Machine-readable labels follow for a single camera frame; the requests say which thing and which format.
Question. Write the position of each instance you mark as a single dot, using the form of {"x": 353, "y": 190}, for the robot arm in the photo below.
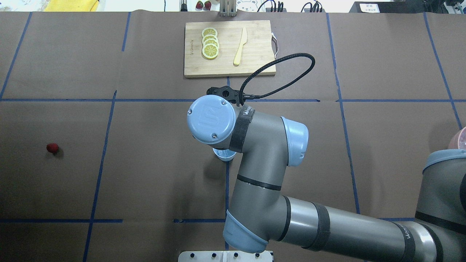
{"x": 258, "y": 212}

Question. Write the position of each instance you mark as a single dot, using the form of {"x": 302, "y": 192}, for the lemon slice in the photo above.
{"x": 209, "y": 37}
{"x": 209, "y": 31}
{"x": 211, "y": 41}
{"x": 210, "y": 51}

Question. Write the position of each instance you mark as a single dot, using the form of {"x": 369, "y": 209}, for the bamboo cutting board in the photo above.
{"x": 256, "y": 52}

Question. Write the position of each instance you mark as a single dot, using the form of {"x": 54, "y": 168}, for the wooden knife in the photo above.
{"x": 243, "y": 41}

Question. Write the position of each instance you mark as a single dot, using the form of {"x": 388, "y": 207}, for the red strawberry on table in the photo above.
{"x": 52, "y": 148}

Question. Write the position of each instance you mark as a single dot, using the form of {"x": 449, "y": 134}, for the yellow cloth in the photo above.
{"x": 72, "y": 6}

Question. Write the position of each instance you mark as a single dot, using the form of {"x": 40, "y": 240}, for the pink bowl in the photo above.
{"x": 459, "y": 140}

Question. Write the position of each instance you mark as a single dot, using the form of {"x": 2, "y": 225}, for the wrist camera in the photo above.
{"x": 227, "y": 93}

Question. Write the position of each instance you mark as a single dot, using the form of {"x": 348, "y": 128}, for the aluminium frame post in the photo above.
{"x": 228, "y": 8}

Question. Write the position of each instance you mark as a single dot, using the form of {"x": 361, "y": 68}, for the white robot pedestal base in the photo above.
{"x": 225, "y": 256}

